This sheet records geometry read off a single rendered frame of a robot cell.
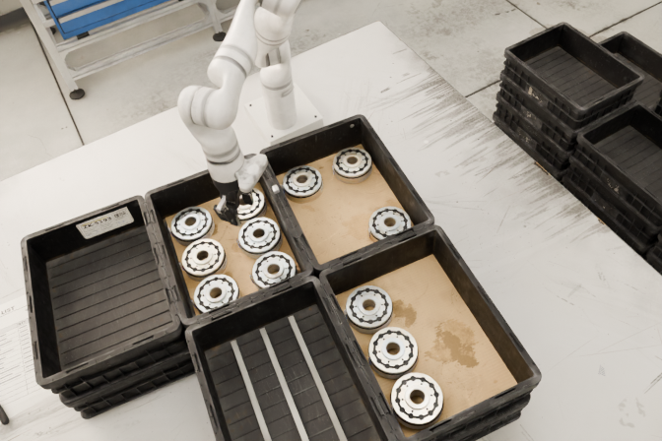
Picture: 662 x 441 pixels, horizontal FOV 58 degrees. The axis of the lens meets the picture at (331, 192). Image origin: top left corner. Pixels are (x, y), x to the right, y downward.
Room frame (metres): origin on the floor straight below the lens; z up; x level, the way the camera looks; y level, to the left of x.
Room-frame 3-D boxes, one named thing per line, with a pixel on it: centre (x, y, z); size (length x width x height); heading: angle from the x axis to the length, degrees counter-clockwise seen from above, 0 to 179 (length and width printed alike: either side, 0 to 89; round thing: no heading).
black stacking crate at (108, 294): (0.72, 0.54, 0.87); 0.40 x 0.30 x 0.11; 18
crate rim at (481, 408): (0.52, -0.15, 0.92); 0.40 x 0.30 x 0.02; 18
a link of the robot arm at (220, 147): (0.81, 0.21, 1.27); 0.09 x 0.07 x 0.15; 63
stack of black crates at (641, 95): (1.76, -1.29, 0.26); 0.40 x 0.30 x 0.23; 24
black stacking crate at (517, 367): (0.52, -0.15, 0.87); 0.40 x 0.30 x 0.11; 18
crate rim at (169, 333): (0.72, 0.54, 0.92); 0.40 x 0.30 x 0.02; 18
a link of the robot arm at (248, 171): (0.80, 0.18, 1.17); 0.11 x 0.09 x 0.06; 62
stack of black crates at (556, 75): (1.60, -0.92, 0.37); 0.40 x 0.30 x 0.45; 24
